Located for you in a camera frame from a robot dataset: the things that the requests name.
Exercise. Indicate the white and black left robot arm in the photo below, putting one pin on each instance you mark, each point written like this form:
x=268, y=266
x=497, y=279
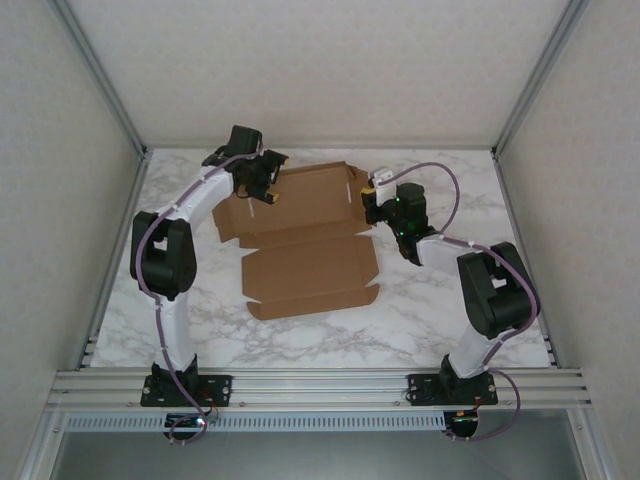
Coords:
x=172, y=330

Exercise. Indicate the aluminium frame post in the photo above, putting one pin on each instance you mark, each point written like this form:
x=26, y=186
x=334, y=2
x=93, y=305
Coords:
x=537, y=80
x=107, y=80

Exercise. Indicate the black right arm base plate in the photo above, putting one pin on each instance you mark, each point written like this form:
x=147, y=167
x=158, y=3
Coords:
x=425, y=389

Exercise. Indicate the brown cardboard box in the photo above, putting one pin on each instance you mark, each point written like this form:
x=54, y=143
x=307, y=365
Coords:
x=300, y=270

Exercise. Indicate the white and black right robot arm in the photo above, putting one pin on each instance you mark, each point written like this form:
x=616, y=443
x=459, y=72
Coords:
x=470, y=345

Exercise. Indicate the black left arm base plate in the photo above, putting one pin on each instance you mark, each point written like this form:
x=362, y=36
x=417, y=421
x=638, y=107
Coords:
x=220, y=390

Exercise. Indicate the aluminium frame leg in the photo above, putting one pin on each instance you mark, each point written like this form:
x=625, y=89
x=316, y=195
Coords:
x=592, y=445
x=42, y=450

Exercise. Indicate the aluminium mounting rail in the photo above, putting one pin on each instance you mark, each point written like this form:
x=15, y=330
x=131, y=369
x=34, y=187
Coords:
x=325, y=387

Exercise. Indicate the small circuit board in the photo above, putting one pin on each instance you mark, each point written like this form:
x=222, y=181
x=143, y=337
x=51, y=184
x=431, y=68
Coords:
x=187, y=422
x=465, y=422

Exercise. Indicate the aluminium table side rail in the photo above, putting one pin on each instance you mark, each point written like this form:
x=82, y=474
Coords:
x=525, y=250
x=117, y=255

